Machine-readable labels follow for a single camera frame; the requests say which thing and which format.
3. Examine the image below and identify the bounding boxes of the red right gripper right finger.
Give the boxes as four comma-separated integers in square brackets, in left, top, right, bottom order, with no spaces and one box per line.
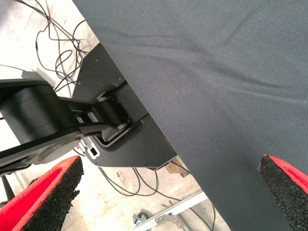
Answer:
[257,154,308,231]

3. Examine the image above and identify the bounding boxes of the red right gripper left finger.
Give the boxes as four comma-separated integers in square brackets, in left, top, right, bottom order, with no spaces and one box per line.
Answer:
[0,155,84,231]

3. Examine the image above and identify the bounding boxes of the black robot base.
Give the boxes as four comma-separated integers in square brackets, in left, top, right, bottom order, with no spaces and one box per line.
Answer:
[71,42,179,172]

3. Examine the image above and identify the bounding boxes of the black robot torso link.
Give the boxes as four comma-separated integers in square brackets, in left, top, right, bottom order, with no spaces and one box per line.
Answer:
[0,78,145,180]

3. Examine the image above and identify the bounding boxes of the grey caster wheel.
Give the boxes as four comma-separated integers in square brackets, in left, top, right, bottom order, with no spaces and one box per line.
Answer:
[132,212,148,226]

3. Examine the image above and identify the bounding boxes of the brown tape scrap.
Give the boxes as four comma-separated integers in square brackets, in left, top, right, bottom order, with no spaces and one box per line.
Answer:
[166,160,191,178]

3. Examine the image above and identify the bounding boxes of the dark grey table cloth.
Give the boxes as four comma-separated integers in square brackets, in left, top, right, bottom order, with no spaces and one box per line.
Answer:
[72,0,308,231]

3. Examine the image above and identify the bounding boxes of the thin black floor cable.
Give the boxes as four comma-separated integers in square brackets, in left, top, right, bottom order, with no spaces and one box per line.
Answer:
[133,167,217,231]
[98,166,160,197]
[14,0,82,93]
[54,19,90,93]

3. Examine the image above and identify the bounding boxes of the aluminium table frame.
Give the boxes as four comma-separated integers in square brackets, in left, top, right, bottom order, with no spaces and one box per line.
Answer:
[132,190,209,231]

